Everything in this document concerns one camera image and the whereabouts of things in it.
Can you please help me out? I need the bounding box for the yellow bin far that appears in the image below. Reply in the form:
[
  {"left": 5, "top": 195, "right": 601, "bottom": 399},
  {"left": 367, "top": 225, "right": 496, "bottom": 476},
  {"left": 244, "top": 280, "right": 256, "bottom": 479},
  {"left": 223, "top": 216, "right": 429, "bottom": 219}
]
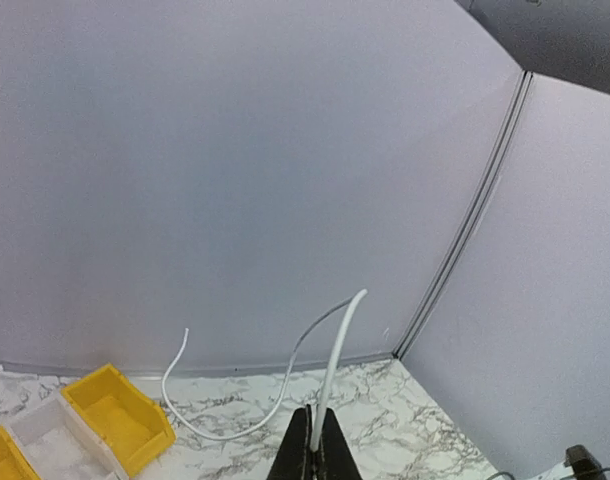
[{"left": 62, "top": 364, "right": 176, "bottom": 478}]

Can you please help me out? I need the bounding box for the yellow bin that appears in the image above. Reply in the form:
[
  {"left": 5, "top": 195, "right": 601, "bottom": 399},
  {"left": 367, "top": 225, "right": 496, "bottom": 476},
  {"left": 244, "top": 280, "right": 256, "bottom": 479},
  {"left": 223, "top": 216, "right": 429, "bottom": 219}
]
[
  {"left": 0, "top": 425, "right": 40, "bottom": 480},
  {"left": 62, "top": 364, "right": 176, "bottom": 478}
]

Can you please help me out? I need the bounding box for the yellow bin near left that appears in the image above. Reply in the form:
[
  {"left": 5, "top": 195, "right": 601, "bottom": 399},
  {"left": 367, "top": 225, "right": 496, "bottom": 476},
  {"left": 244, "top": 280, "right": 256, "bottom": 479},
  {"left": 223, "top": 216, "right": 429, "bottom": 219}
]
[{"left": 0, "top": 425, "right": 40, "bottom": 480}]

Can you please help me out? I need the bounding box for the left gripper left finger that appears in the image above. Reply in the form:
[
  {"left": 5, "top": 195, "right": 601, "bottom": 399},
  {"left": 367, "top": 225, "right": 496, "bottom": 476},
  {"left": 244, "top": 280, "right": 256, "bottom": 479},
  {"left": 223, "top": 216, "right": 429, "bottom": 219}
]
[{"left": 267, "top": 407, "right": 313, "bottom": 480}]

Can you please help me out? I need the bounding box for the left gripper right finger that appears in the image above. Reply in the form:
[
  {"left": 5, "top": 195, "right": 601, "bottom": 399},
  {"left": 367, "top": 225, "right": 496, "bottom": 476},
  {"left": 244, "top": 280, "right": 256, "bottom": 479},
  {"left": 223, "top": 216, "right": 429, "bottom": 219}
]
[{"left": 314, "top": 408, "right": 359, "bottom": 480}]

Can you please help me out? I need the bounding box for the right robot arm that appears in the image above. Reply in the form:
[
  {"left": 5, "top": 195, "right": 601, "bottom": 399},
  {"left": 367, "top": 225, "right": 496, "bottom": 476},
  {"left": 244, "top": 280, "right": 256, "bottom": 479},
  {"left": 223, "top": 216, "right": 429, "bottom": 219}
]
[{"left": 530, "top": 444, "right": 610, "bottom": 480}]

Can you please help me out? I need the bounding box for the white bin middle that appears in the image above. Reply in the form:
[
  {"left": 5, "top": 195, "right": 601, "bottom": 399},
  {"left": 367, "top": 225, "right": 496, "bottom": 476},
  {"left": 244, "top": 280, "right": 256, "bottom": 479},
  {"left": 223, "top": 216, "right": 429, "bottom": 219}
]
[{"left": 6, "top": 393, "right": 128, "bottom": 480}]

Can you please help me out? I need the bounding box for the white thin cable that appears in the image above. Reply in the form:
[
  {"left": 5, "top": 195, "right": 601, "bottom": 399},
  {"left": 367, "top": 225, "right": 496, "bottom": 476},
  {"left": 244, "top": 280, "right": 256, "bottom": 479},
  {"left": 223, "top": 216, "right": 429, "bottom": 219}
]
[{"left": 162, "top": 288, "right": 369, "bottom": 449}]

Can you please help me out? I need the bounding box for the right corner aluminium post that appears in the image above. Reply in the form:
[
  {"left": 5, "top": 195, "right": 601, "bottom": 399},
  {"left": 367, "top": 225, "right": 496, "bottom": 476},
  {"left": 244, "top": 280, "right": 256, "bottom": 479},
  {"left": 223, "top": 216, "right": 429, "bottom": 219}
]
[{"left": 392, "top": 70, "right": 534, "bottom": 360}]

